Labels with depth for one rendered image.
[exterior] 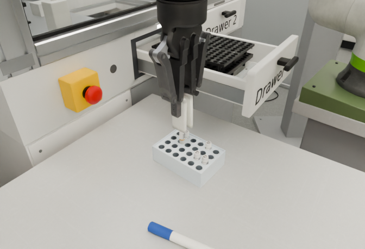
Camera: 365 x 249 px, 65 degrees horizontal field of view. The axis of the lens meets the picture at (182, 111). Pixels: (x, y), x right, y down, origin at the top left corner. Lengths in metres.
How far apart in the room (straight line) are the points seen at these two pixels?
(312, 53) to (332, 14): 0.82
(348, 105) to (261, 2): 1.80
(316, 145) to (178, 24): 0.66
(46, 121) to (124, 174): 0.20
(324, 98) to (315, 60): 0.89
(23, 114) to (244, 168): 0.45
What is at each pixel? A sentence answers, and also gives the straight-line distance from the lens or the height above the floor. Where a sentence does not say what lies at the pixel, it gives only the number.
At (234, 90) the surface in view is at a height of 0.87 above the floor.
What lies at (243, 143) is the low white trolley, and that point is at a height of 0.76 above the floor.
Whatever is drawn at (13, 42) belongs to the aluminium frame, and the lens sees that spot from 0.59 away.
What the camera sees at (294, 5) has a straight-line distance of 2.43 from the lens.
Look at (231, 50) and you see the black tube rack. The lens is 0.78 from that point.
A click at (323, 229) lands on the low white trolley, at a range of 0.55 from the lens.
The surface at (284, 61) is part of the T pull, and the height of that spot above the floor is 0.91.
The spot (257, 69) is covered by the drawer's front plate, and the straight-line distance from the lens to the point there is 0.61.
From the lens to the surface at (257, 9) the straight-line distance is 2.55.
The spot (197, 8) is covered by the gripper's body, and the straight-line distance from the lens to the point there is 0.42.
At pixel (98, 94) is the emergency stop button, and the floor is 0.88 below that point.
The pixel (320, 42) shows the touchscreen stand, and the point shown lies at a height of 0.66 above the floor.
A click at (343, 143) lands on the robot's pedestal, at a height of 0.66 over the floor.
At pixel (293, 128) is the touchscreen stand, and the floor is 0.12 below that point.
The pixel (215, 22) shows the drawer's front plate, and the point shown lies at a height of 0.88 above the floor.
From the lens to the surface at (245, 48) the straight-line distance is 0.80.
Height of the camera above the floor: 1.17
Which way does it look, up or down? 33 degrees down
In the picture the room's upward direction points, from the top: straight up
